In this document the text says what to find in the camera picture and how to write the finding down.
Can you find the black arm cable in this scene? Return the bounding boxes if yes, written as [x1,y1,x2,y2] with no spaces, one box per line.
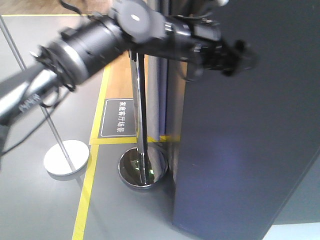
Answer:
[0,46,76,171]

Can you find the silver stanchion post with base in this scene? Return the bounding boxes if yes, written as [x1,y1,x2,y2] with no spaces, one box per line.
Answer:
[0,16,90,176]

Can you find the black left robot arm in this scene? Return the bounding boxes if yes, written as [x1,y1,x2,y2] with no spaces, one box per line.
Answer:
[0,0,255,126]

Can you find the open fridge door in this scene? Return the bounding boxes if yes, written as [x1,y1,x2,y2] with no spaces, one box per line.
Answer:
[172,0,320,240]

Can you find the white blue curtain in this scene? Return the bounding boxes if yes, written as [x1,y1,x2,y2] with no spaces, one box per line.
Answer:
[146,56,168,141]

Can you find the chrome stanchion post with base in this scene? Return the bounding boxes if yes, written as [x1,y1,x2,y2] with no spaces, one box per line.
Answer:
[118,50,168,190]

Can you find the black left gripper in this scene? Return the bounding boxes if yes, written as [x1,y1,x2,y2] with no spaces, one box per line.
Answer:
[191,21,258,77]

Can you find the black floor sign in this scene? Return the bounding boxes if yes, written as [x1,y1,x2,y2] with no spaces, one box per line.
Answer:
[98,98,136,138]

